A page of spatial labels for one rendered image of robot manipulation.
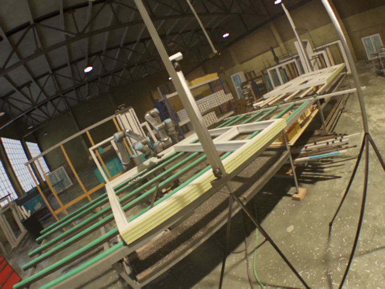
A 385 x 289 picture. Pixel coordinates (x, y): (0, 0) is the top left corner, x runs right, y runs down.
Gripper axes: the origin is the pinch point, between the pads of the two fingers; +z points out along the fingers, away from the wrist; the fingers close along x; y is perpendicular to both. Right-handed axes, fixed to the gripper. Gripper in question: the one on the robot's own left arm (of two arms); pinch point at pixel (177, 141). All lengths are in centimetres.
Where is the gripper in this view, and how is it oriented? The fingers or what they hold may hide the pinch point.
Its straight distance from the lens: 258.5
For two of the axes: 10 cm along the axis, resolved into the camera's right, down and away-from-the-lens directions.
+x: -4.8, 0.3, 8.7
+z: 4.1, 8.9, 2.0
